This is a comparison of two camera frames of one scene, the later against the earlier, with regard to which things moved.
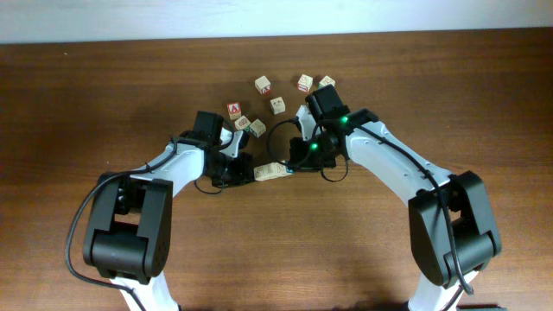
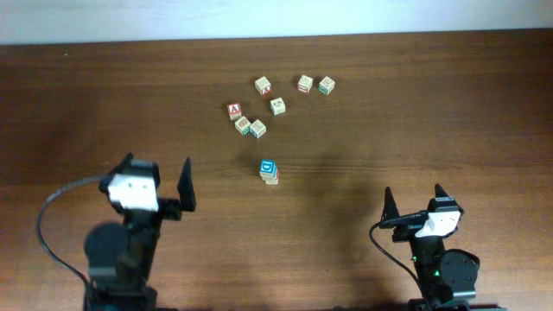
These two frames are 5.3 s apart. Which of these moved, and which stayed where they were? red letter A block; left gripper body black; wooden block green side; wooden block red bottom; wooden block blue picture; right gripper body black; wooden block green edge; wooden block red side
Moved: right gripper body black; left gripper body black
Stayed: red letter A block; wooden block red side; wooden block green edge; wooden block blue picture; wooden block red bottom; wooden block green side
